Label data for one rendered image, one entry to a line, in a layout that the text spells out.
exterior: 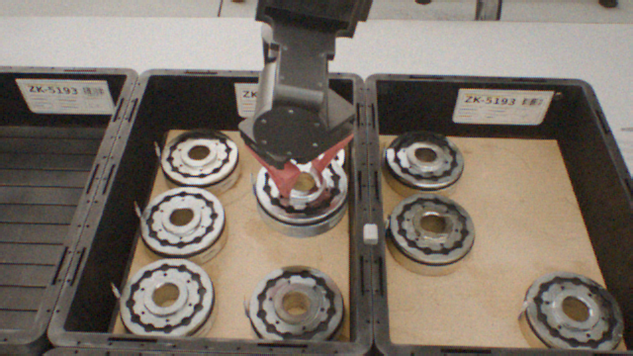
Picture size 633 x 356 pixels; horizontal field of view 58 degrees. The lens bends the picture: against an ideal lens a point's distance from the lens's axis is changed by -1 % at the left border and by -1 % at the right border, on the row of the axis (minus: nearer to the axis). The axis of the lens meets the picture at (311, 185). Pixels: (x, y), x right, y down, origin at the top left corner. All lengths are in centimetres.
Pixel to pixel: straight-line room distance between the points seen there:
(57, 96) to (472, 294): 61
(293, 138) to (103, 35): 93
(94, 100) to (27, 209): 17
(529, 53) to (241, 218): 76
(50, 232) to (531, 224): 61
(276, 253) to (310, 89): 33
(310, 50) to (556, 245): 45
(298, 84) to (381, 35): 85
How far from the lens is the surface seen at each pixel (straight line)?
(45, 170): 87
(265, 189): 64
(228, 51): 122
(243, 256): 71
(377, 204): 63
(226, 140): 80
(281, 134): 44
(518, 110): 84
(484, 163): 83
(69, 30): 137
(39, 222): 81
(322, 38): 46
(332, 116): 56
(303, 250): 71
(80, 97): 87
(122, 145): 72
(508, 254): 74
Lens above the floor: 142
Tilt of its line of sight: 50 degrees down
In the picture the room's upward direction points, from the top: straight up
